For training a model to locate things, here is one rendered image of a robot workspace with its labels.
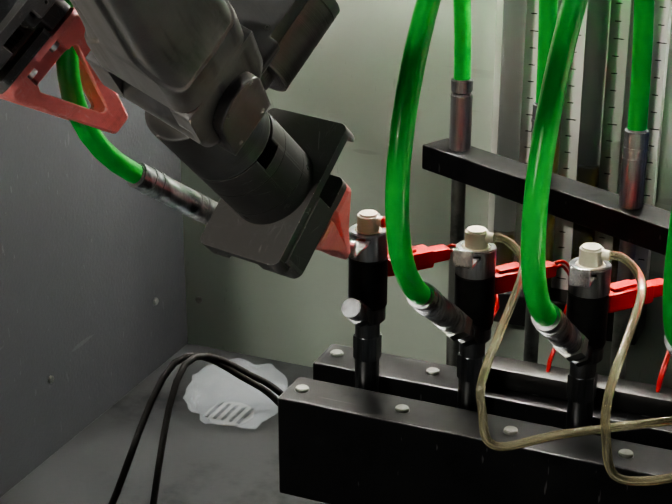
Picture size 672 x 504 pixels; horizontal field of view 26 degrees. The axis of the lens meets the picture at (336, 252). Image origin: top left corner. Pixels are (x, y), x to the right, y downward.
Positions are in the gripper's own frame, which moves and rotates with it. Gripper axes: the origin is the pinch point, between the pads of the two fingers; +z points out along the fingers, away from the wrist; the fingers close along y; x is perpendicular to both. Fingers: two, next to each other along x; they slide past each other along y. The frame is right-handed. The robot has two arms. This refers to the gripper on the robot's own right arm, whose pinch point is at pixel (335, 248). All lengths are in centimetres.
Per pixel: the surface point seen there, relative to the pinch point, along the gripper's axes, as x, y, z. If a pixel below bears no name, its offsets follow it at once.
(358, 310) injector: -0.3, -2.2, 5.3
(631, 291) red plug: -16.3, 6.2, 10.3
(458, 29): 6.1, 23.5, 10.1
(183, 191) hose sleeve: 9.4, -1.0, -5.7
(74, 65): 10.7, 0.7, -18.5
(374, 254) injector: -0.1, 1.8, 4.4
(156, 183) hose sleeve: 9.6, -1.8, -8.2
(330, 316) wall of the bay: 22.6, 4.5, 35.6
